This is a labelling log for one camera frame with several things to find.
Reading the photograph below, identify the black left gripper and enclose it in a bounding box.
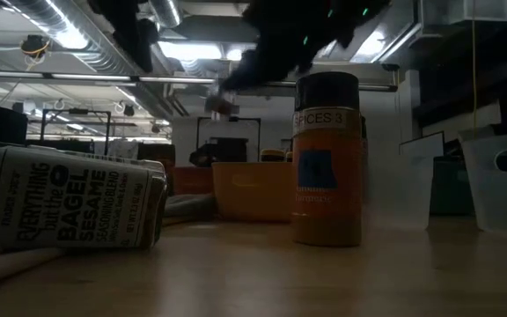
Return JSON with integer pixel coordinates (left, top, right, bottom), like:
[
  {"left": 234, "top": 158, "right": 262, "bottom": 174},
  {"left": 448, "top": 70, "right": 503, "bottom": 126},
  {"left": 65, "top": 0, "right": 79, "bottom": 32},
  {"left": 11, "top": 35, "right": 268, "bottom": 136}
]
[{"left": 88, "top": 0, "right": 160, "bottom": 74}]

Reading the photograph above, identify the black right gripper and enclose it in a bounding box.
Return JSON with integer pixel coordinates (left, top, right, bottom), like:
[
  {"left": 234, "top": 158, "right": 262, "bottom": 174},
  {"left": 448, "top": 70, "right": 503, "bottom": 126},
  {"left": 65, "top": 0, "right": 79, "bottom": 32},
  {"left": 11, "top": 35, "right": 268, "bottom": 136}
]
[{"left": 220, "top": 0, "right": 391, "bottom": 92}]

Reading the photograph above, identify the orange turmeric jar black lid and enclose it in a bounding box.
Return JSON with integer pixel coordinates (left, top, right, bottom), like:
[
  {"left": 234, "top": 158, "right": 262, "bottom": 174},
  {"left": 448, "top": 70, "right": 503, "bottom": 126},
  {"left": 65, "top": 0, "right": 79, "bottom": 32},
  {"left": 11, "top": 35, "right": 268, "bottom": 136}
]
[{"left": 291, "top": 72, "right": 364, "bottom": 247}]

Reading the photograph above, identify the bagel sesame seasoning jar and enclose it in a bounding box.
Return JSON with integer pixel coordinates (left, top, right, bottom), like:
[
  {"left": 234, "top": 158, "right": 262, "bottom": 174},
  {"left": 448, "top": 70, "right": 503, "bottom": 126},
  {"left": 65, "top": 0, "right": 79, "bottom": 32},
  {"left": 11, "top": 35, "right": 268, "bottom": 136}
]
[{"left": 0, "top": 143, "right": 169, "bottom": 251}]

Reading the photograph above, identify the long horizontal ceiling pipe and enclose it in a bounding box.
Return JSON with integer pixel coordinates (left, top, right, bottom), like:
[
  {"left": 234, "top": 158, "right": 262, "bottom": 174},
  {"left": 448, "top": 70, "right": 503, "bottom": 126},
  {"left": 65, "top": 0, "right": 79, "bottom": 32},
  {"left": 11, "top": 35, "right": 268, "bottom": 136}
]
[{"left": 0, "top": 69, "right": 398, "bottom": 92}]

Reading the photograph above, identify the dark teal plastic bin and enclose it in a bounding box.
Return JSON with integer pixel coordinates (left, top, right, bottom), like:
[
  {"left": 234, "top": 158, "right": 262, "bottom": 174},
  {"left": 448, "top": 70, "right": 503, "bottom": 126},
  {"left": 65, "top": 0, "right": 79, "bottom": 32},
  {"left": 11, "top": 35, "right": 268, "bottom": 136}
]
[{"left": 136, "top": 143, "right": 176, "bottom": 168}]

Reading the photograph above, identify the small yellow plastic bin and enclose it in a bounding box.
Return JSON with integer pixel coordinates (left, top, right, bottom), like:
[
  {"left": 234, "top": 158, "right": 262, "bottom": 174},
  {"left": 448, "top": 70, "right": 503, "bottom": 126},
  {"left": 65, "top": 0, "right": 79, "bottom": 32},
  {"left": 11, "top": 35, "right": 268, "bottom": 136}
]
[{"left": 211, "top": 161, "right": 295, "bottom": 224}]

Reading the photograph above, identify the orange plastic bin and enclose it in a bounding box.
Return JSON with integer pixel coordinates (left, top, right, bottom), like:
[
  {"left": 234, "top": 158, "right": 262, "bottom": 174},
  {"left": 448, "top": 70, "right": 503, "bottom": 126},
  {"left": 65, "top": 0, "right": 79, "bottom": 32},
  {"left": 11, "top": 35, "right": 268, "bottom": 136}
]
[{"left": 172, "top": 166, "right": 215, "bottom": 197}]

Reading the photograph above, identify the gray cloth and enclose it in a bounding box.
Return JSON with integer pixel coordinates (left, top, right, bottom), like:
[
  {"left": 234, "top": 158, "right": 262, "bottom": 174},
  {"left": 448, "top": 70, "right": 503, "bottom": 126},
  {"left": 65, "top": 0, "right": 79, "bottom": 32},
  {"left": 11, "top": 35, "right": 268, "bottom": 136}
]
[{"left": 163, "top": 193, "right": 216, "bottom": 225}]

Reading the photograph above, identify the white board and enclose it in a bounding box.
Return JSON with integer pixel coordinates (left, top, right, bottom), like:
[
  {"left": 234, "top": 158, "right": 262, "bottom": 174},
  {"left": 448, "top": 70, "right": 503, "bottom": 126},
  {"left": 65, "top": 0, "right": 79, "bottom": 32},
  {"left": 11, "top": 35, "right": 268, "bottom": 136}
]
[{"left": 399, "top": 130, "right": 446, "bottom": 159}]

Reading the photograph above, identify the clear plastic bin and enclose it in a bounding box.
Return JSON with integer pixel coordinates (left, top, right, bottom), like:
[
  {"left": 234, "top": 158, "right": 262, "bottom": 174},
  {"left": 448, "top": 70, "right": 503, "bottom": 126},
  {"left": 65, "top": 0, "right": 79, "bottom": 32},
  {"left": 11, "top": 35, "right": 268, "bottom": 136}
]
[
  {"left": 459, "top": 127, "right": 507, "bottom": 237},
  {"left": 361, "top": 153, "right": 435, "bottom": 231}
]

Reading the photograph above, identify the pink cloth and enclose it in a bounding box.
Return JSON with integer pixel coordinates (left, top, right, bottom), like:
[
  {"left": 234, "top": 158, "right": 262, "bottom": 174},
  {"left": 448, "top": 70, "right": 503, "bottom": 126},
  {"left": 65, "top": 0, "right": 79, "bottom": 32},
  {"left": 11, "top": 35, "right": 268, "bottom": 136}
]
[{"left": 0, "top": 237, "right": 68, "bottom": 290}]

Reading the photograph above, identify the large silver spiral duct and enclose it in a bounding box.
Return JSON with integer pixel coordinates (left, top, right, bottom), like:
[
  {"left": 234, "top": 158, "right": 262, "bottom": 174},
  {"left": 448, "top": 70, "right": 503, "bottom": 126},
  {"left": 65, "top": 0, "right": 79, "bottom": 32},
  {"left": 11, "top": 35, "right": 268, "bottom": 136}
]
[{"left": 4, "top": 0, "right": 180, "bottom": 118}]

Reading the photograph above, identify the black background workstation frame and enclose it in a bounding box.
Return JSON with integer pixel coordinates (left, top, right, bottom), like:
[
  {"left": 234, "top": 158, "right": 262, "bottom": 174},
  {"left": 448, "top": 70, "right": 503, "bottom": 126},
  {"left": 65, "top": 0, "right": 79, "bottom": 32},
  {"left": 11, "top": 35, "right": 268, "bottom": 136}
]
[
  {"left": 195, "top": 115, "right": 262, "bottom": 167},
  {"left": 40, "top": 108, "right": 112, "bottom": 155}
]

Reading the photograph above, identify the small silver spiral duct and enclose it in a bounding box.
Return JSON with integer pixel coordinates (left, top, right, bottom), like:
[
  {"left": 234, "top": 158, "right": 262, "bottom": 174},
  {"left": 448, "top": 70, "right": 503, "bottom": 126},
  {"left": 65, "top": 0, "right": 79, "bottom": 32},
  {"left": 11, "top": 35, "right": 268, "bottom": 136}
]
[{"left": 150, "top": 0, "right": 182, "bottom": 28}]

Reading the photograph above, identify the hanging black yellow cord reel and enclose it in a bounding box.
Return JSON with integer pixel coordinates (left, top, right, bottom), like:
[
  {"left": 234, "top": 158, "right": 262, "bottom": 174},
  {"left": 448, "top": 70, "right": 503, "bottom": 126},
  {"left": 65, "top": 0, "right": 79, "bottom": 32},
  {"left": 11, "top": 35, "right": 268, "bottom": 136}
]
[{"left": 19, "top": 33, "right": 51, "bottom": 61}]

